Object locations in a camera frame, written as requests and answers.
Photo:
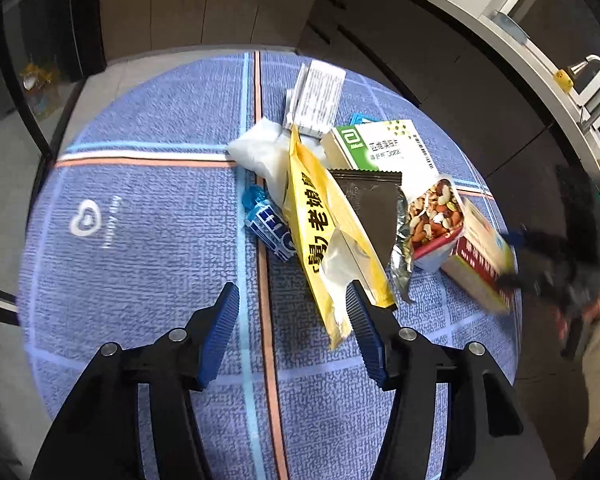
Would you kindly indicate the dark brown foil packet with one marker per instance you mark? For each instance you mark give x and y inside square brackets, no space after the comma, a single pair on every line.
[370,205]

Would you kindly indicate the blue plaid tablecloth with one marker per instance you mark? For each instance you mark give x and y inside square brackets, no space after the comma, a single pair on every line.
[155,260]

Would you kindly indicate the blue dish cloth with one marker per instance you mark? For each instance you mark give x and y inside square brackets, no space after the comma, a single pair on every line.
[512,27]

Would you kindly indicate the yellow plastic bag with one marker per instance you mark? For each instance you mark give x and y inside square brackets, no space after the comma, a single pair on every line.
[40,87]

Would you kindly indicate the teal packet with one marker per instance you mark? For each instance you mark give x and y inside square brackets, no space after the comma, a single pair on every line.
[362,119]

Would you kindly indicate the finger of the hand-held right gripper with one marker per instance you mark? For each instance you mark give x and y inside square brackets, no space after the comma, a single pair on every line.
[516,238]
[517,280]

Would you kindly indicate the grey kitchen cabinet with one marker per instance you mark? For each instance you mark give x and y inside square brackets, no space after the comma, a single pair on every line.
[220,0]

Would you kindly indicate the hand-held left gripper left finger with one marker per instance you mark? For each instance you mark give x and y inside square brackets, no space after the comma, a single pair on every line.
[221,327]

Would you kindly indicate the white paper medicine box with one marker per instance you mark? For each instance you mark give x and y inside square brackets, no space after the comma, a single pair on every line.
[320,95]

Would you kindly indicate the white kitchen countertop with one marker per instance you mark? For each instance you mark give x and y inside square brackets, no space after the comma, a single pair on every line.
[480,25]

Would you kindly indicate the white plastic bag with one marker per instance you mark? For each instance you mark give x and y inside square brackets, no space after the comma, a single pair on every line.
[260,150]

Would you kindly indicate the blue blister pack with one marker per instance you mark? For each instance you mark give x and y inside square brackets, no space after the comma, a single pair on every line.
[272,227]

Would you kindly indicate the black-framed glass door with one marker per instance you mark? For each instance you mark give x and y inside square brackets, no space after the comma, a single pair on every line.
[15,85]

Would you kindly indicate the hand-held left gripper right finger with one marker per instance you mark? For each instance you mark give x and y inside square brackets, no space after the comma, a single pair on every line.
[362,325]

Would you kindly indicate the yellow snack packet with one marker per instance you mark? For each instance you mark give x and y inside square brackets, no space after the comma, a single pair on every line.
[310,210]

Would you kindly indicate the green and white medicine box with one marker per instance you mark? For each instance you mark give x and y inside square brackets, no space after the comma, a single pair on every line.
[380,147]

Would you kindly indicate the small yellow sink ornament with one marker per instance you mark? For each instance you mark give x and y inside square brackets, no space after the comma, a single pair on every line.
[564,80]

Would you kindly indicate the red and yellow medicine box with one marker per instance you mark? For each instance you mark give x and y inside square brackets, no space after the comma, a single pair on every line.
[475,260]

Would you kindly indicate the mixed nuts foil packet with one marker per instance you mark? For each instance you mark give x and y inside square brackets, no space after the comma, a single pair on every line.
[435,210]

